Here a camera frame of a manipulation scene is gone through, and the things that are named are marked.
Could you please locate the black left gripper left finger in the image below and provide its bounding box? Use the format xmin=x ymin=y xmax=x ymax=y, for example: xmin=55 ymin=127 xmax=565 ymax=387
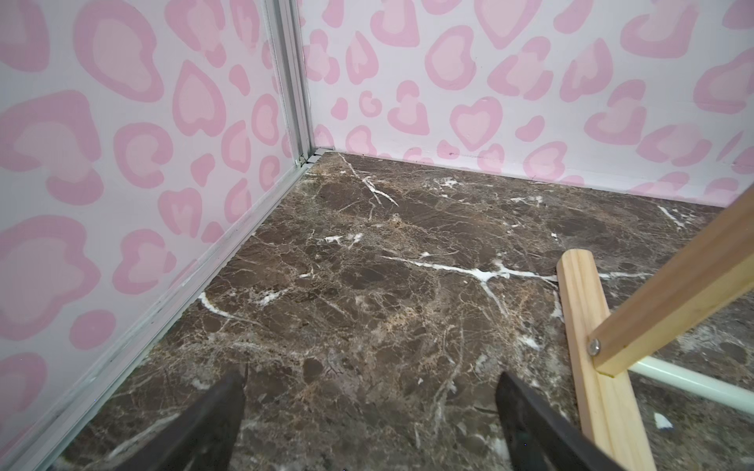
xmin=118 ymin=371 xmax=245 ymax=470

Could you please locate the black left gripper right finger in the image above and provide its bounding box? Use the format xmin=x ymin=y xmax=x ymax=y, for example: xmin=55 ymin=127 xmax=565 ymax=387
xmin=495 ymin=372 xmax=622 ymax=471

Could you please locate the wooden clothes rack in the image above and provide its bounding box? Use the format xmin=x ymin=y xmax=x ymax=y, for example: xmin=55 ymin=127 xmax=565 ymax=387
xmin=557 ymin=190 xmax=753 ymax=470

